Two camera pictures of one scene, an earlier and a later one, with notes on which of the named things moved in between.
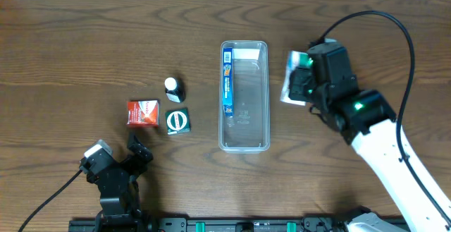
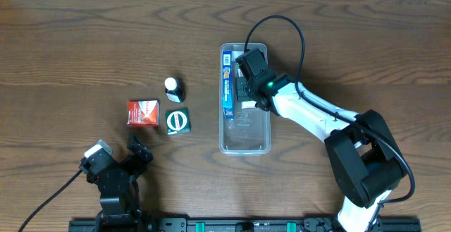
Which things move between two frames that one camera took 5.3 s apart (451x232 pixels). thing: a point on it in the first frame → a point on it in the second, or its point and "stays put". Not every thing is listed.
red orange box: (143, 112) stays put
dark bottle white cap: (175, 89) stays put
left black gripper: (130, 163) stays put
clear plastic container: (244, 96) stays put
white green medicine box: (295, 59) → (246, 105)
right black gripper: (301, 84) → (242, 89)
